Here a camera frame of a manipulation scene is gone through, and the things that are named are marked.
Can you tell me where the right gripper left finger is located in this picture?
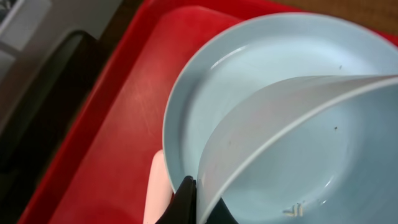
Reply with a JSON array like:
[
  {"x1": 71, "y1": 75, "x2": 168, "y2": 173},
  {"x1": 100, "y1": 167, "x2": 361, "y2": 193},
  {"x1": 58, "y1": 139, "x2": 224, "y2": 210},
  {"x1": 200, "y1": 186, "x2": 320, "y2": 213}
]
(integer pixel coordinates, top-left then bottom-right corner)
[{"x1": 156, "y1": 175, "x2": 197, "y2": 224}]

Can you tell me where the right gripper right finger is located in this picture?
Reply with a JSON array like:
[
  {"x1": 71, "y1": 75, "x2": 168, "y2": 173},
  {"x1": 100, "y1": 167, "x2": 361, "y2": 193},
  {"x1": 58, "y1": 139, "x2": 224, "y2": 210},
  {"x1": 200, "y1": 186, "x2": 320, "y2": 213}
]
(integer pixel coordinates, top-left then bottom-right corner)
[{"x1": 206, "y1": 198, "x2": 238, "y2": 224}]

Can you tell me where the white plastic fork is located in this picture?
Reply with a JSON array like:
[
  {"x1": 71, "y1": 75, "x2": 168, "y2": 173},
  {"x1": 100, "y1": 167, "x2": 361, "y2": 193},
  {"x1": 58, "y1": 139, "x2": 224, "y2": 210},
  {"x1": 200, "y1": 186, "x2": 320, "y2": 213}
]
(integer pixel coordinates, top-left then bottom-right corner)
[{"x1": 142, "y1": 149, "x2": 174, "y2": 224}]

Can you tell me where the rice food waste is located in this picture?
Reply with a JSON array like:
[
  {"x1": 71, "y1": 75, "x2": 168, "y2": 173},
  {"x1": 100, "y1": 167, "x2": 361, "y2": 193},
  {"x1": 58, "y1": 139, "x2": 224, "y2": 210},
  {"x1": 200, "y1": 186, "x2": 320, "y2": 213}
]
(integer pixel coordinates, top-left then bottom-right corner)
[{"x1": 282, "y1": 202, "x2": 305, "y2": 217}]

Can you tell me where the light blue bowl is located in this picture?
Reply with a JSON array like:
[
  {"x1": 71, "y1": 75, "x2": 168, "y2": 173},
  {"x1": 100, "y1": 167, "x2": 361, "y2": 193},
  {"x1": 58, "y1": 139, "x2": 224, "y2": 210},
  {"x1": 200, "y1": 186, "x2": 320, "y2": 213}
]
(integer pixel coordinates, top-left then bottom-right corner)
[{"x1": 197, "y1": 75, "x2": 397, "y2": 223}]

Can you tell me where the black waste tray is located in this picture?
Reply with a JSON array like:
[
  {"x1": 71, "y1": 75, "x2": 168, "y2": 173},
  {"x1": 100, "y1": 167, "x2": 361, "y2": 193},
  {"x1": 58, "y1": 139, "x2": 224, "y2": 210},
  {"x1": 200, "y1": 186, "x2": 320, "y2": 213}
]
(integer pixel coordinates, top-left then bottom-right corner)
[{"x1": 1, "y1": 31, "x2": 109, "y2": 223}]

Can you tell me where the red serving tray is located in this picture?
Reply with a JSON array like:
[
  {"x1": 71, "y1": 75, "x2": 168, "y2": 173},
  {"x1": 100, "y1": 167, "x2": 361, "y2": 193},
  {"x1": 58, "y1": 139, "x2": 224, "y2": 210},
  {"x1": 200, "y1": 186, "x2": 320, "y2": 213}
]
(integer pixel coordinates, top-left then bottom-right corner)
[{"x1": 17, "y1": 0, "x2": 398, "y2": 224}]

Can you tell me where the light blue plate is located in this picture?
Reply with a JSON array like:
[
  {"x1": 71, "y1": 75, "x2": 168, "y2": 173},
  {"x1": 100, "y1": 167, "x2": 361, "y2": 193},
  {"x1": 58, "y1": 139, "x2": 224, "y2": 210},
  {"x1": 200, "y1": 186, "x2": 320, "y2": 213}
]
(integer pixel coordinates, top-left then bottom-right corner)
[{"x1": 162, "y1": 12, "x2": 397, "y2": 189}]

